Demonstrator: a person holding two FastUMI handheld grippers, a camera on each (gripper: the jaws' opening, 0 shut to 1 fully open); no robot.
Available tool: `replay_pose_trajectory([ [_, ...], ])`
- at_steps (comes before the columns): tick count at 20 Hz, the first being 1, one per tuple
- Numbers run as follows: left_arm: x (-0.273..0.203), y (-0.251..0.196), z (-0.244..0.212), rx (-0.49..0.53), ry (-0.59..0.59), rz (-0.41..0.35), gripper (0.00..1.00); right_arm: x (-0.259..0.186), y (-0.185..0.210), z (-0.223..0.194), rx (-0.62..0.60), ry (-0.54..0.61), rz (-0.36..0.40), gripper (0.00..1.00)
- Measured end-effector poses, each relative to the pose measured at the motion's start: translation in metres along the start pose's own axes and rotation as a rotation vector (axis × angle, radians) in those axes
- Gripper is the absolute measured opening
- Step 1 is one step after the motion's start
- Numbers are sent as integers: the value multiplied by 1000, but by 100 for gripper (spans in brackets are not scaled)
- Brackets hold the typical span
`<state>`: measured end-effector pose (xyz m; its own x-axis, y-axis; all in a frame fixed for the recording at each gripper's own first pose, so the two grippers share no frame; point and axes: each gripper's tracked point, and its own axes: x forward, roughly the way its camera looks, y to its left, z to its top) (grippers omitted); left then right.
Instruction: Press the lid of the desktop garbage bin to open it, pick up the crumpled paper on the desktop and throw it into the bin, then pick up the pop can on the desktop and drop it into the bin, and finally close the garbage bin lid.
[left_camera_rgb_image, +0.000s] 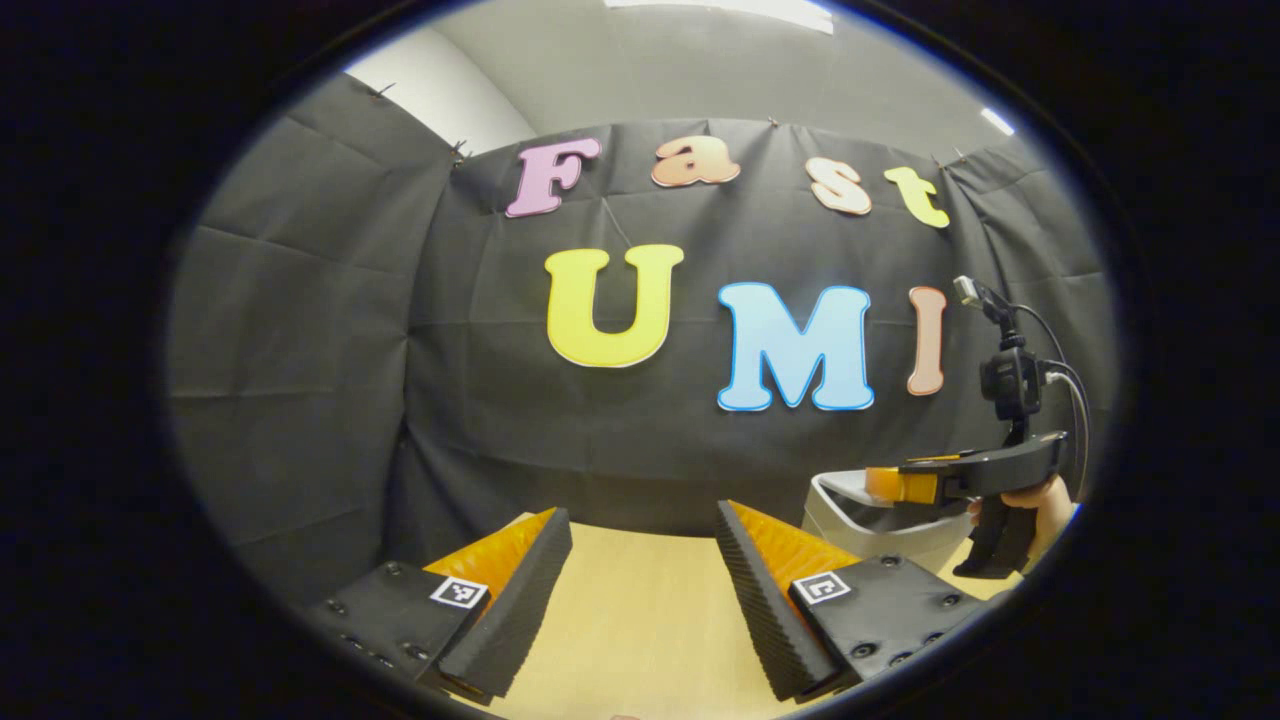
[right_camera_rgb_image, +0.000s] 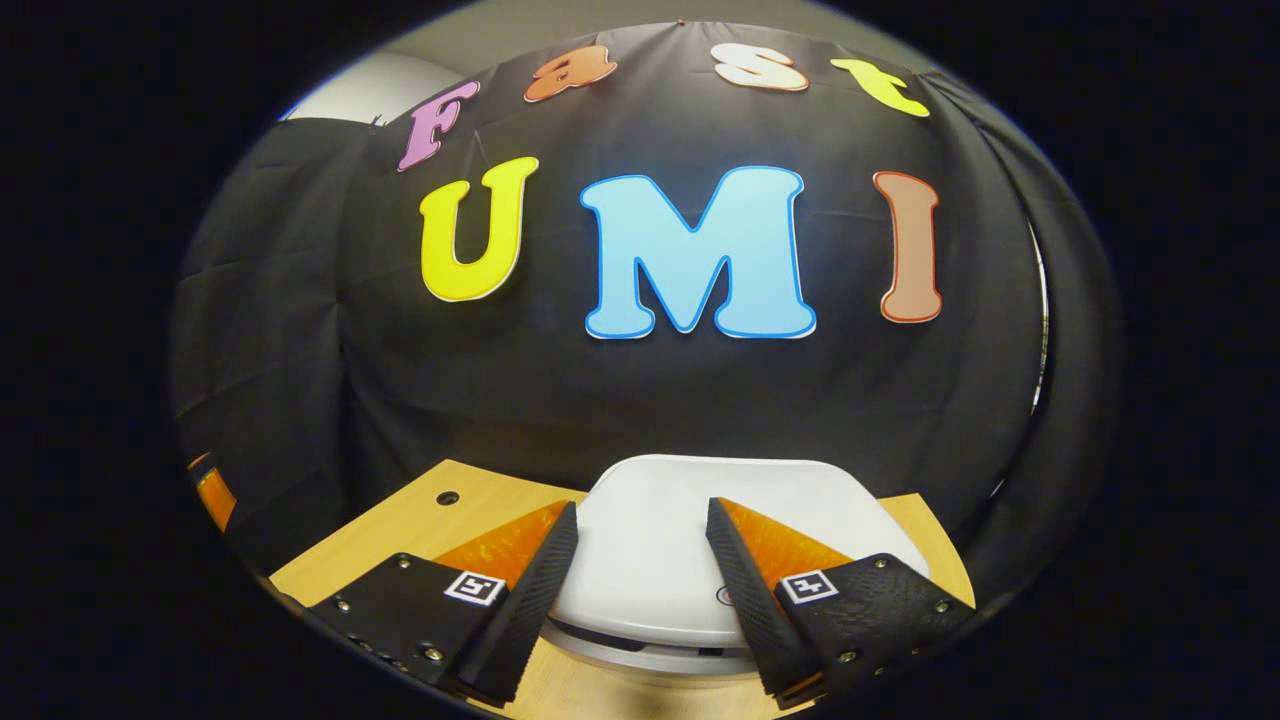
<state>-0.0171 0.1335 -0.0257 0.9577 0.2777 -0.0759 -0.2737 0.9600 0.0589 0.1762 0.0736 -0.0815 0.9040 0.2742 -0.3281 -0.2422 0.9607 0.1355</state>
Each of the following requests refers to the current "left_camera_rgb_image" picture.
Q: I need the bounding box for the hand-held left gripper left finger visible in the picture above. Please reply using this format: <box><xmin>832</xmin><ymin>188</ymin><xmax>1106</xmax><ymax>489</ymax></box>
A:
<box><xmin>305</xmin><ymin>507</ymin><xmax>574</xmax><ymax>706</ymax></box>

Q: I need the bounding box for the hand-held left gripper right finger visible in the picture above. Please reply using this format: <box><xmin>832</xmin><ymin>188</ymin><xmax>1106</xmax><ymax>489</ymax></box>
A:
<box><xmin>714</xmin><ymin>500</ymin><xmax>1001</xmax><ymax>703</ymax></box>

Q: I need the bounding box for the white desktop garbage bin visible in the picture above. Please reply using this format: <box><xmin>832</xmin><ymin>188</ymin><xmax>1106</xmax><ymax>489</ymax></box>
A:
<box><xmin>802</xmin><ymin>468</ymin><xmax>976</xmax><ymax>576</ymax></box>

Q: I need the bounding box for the wooden desktop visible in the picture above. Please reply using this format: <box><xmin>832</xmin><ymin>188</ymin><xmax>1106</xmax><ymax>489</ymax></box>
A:
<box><xmin>440</xmin><ymin>520</ymin><xmax>1026</xmax><ymax>720</ymax></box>

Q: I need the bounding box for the black backdrop cloth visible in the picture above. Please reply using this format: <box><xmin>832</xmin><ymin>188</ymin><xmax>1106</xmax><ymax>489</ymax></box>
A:
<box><xmin>165</xmin><ymin>70</ymin><xmax>1116</xmax><ymax>601</ymax></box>

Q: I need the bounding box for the large ceiling light panel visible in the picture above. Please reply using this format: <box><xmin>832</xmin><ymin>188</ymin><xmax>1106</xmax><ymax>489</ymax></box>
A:
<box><xmin>605</xmin><ymin>0</ymin><xmax>836</xmax><ymax>36</ymax></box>

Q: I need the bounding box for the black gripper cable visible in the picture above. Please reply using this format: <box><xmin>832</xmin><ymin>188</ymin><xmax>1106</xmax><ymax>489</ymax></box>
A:
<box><xmin>1015</xmin><ymin>303</ymin><xmax>1093</xmax><ymax>501</ymax></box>

